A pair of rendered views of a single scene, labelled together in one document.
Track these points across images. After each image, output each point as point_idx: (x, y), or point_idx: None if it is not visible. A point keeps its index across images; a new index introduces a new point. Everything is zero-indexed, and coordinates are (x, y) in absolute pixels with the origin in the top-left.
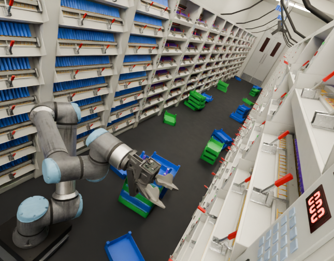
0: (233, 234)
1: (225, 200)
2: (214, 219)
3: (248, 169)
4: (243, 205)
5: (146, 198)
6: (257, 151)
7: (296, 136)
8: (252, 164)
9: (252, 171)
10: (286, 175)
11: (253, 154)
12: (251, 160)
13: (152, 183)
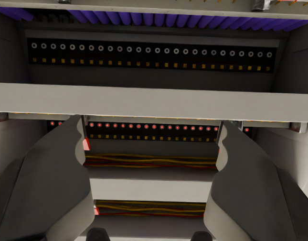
0: (83, 145)
1: (193, 118)
2: (255, 4)
3: None
4: (185, 118)
5: (4, 172)
6: (301, 167)
7: (117, 237)
8: (306, 136)
9: (296, 125)
10: (97, 213)
11: (307, 162)
12: None
13: (191, 240)
